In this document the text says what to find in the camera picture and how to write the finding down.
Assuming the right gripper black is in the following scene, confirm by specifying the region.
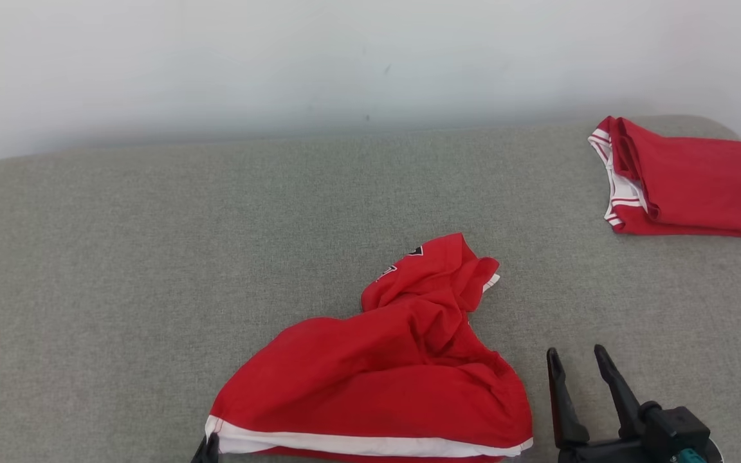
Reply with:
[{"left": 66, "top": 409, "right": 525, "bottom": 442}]
[{"left": 546, "top": 344, "right": 661, "bottom": 463}]

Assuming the red jersey with white trim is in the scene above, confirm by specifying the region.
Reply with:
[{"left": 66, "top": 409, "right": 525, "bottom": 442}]
[{"left": 588, "top": 116, "right": 741, "bottom": 241}]

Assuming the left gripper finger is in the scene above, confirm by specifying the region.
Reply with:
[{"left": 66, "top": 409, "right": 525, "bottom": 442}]
[{"left": 192, "top": 433, "right": 220, "bottom": 463}]

